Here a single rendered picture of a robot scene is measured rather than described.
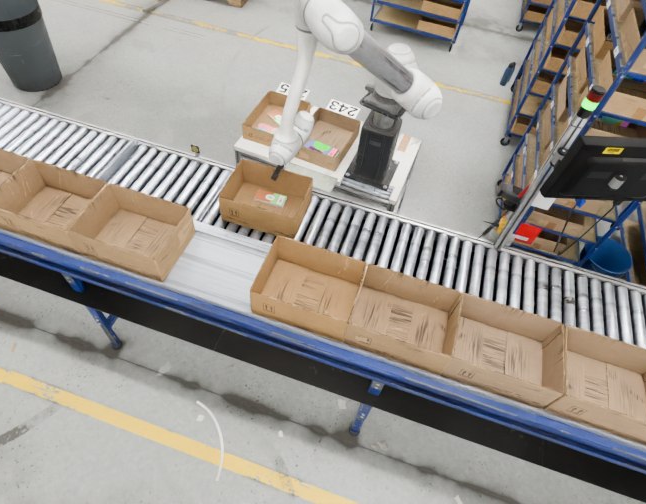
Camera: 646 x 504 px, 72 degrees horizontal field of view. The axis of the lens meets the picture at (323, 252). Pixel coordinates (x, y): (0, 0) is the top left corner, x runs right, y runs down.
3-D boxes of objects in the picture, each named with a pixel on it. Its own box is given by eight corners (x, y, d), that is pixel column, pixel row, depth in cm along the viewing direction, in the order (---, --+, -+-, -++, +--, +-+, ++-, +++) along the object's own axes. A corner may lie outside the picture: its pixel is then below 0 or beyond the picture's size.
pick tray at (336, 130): (359, 134, 275) (361, 121, 267) (334, 172, 253) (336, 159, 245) (317, 120, 280) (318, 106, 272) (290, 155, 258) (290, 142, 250)
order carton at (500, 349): (543, 342, 183) (564, 322, 170) (541, 410, 166) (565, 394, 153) (449, 312, 188) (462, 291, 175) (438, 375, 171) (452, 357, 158)
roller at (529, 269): (534, 263, 230) (536, 257, 227) (531, 351, 200) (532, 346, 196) (524, 262, 232) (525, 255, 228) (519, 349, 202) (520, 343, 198)
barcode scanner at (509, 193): (491, 194, 217) (502, 179, 209) (513, 203, 217) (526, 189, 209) (490, 203, 213) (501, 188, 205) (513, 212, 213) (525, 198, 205)
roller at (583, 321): (582, 270, 224) (573, 274, 228) (586, 362, 193) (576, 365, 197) (589, 275, 225) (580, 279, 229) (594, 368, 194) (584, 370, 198)
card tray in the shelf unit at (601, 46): (593, 25, 259) (603, 7, 251) (647, 38, 254) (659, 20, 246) (593, 58, 235) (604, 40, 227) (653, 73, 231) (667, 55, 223)
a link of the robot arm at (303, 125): (290, 126, 211) (277, 141, 203) (301, 102, 198) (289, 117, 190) (309, 139, 212) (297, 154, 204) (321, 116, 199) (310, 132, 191)
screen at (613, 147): (606, 231, 212) (703, 140, 163) (619, 262, 202) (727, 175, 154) (509, 229, 208) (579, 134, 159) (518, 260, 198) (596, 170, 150)
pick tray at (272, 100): (310, 116, 282) (311, 102, 274) (286, 152, 260) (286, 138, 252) (269, 103, 286) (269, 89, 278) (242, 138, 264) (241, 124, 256)
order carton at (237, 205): (312, 200, 238) (314, 177, 225) (294, 241, 221) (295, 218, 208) (243, 181, 243) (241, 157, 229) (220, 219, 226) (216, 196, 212)
